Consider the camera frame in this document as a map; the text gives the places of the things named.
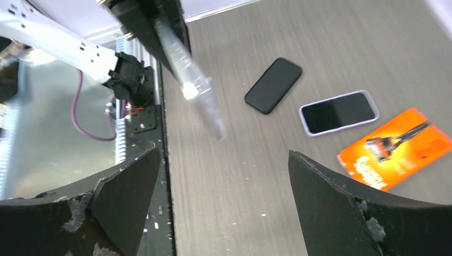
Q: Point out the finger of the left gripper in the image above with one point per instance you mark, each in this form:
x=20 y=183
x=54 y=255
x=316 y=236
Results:
x=138 y=18
x=172 y=13

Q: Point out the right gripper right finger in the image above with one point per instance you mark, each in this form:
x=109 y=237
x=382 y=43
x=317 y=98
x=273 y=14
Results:
x=340 y=216

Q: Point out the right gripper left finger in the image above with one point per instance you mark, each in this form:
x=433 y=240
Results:
x=96 y=215

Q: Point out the clear phone case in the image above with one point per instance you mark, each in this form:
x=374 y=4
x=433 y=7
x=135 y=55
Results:
x=195 y=86

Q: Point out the orange razor box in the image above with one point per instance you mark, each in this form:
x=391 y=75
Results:
x=396 y=150

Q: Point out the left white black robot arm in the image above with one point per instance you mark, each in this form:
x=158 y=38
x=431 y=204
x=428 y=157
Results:
x=121 y=72

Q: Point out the phone in lilac case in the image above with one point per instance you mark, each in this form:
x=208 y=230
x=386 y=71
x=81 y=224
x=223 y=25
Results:
x=338 y=113

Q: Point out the bare black phone left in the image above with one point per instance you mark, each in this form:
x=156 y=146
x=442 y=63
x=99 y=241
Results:
x=273 y=85

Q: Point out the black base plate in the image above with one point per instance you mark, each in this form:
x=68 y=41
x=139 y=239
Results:
x=146 y=142

